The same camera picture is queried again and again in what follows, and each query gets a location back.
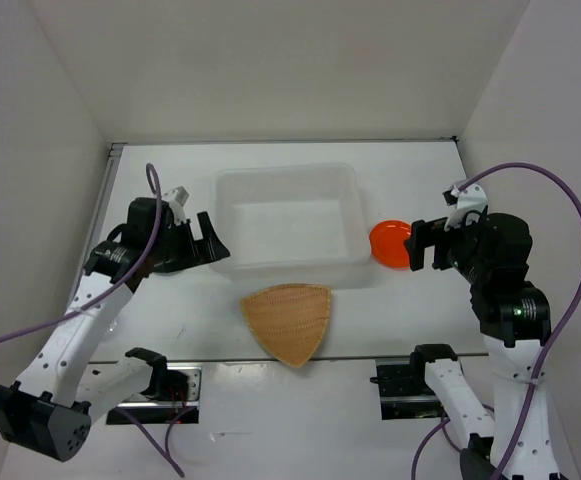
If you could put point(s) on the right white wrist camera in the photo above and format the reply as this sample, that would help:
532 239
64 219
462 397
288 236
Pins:
468 206

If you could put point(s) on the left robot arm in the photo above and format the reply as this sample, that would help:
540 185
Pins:
50 407

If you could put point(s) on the woven triangular basket tray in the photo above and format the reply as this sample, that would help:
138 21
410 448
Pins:
289 321

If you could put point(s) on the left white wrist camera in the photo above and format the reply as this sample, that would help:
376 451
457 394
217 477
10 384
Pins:
176 199

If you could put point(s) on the clear plastic bin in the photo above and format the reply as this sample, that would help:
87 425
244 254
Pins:
303 223

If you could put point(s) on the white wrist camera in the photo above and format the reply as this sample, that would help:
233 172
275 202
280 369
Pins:
176 199
468 206

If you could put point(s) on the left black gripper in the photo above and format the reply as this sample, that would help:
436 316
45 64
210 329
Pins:
208 250

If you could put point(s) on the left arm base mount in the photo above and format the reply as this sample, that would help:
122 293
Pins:
178 402

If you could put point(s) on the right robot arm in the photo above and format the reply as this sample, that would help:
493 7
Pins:
512 440

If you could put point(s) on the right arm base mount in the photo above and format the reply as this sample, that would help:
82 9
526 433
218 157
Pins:
402 396

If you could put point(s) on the orange plastic plate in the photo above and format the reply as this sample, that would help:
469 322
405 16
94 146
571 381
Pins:
387 240

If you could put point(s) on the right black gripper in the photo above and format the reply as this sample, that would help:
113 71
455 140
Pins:
433 231

